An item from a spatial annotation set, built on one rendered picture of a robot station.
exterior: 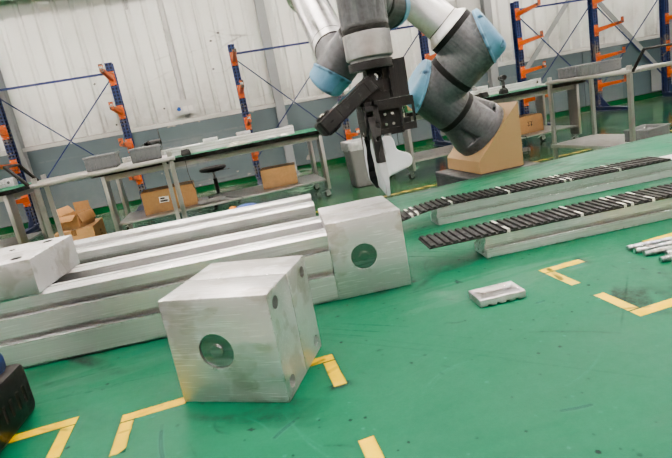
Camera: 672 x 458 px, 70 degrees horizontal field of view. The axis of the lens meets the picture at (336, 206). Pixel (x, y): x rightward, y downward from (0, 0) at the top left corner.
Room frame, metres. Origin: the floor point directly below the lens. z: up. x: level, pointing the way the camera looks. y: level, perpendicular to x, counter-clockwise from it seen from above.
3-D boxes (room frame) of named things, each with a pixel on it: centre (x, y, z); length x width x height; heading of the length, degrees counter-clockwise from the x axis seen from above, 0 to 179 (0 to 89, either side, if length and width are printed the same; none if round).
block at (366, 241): (0.60, -0.02, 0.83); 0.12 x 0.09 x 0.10; 5
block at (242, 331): (0.42, 0.10, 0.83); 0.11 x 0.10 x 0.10; 163
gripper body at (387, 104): (0.79, -0.10, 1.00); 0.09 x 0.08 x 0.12; 95
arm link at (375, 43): (0.79, -0.10, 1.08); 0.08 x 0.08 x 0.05
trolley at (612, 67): (4.19, -2.57, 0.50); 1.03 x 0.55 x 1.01; 17
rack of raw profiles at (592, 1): (8.81, -5.38, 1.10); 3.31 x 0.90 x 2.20; 102
